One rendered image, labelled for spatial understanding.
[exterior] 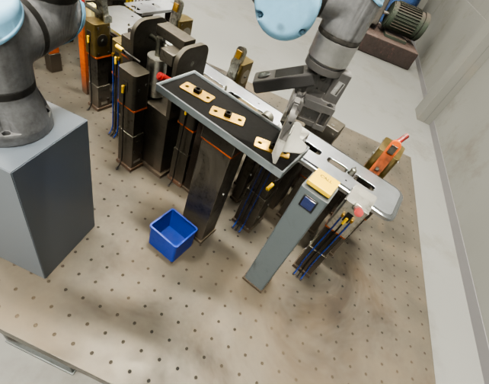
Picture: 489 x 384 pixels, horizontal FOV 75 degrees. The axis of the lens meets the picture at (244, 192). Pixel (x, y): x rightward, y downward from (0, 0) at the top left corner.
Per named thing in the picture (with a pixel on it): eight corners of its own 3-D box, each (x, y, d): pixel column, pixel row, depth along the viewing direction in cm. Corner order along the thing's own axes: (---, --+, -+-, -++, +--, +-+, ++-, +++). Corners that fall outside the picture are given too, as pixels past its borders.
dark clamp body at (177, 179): (196, 178, 123) (219, 92, 96) (174, 193, 115) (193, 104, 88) (182, 168, 125) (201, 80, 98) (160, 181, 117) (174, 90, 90)
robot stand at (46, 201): (45, 279, 83) (11, 173, 55) (-23, 246, 83) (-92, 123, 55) (95, 225, 97) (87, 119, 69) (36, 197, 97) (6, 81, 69)
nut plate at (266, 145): (289, 150, 73) (292, 146, 72) (288, 160, 70) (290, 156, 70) (256, 137, 73) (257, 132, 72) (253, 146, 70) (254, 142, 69)
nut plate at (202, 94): (215, 97, 78) (216, 94, 78) (208, 104, 76) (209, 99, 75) (186, 82, 79) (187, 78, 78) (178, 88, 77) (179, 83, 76)
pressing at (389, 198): (406, 190, 107) (409, 187, 106) (390, 228, 92) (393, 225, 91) (123, 5, 138) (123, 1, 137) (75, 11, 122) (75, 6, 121)
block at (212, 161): (215, 230, 109) (257, 126, 77) (200, 244, 103) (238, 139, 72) (193, 213, 111) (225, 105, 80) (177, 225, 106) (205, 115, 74)
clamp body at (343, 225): (318, 263, 113) (378, 197, 88) (305, 285, 105) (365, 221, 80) (302, 250, 115) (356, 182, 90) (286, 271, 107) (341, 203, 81)
